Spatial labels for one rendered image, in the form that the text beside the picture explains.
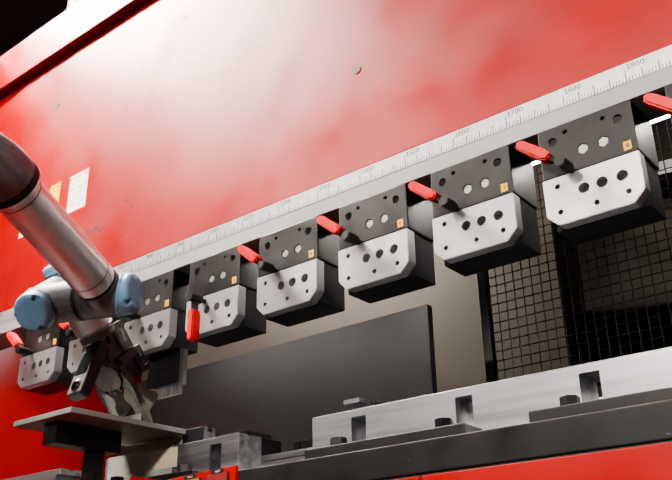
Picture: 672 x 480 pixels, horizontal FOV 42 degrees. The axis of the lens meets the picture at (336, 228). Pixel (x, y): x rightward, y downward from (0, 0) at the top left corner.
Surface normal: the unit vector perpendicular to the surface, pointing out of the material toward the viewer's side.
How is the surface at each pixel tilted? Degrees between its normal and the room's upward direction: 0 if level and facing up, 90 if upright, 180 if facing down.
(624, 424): 90
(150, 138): 90
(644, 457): 90
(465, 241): 90
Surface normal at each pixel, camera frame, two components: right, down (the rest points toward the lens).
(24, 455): 0.77, -0.28
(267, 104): -0.63, -0.32
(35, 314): -0.21, 0.25
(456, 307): -0.44, -0.37
